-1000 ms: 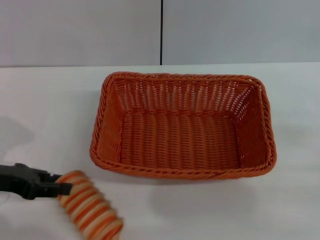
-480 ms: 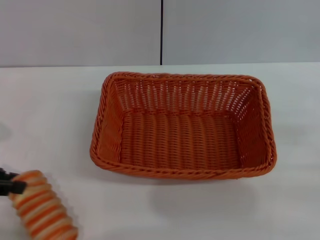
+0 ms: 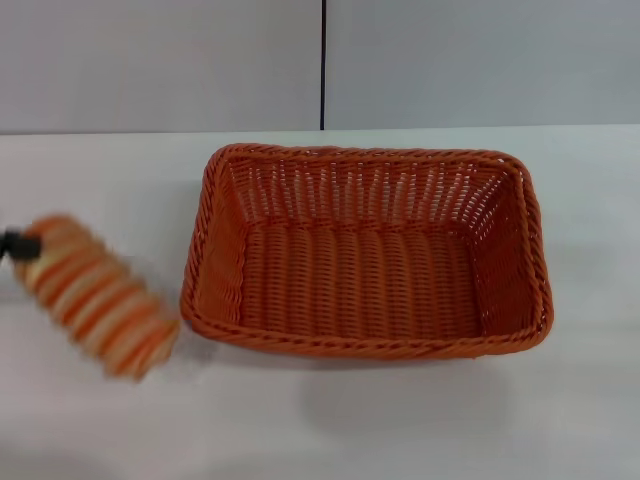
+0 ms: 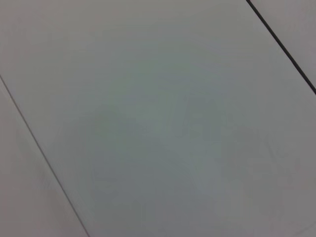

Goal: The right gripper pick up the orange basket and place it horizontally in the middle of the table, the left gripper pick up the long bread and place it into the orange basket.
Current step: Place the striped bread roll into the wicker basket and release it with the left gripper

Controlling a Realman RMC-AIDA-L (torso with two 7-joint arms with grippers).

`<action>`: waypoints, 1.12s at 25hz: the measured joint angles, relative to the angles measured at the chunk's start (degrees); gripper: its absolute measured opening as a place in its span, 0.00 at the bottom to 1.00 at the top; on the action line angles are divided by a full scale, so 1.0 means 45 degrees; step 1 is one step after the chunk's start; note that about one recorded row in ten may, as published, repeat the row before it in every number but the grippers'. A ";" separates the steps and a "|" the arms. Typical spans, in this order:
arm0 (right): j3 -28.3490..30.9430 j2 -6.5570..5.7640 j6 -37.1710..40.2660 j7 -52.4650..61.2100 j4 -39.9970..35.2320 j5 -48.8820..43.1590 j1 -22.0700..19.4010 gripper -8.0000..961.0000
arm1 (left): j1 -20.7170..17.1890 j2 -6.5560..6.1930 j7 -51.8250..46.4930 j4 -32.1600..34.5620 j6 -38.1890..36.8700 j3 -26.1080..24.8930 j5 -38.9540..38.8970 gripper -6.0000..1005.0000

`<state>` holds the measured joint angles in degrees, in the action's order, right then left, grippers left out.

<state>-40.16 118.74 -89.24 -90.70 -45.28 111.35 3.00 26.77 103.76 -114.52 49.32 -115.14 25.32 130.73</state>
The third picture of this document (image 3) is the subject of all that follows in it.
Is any orange white striped bread toy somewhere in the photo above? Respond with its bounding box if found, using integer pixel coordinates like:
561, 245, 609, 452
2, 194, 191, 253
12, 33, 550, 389
13, 213, 181, 383

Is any orange woven plastic basket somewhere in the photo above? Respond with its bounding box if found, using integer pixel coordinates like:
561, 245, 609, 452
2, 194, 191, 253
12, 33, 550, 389
179, 142, 555, 362

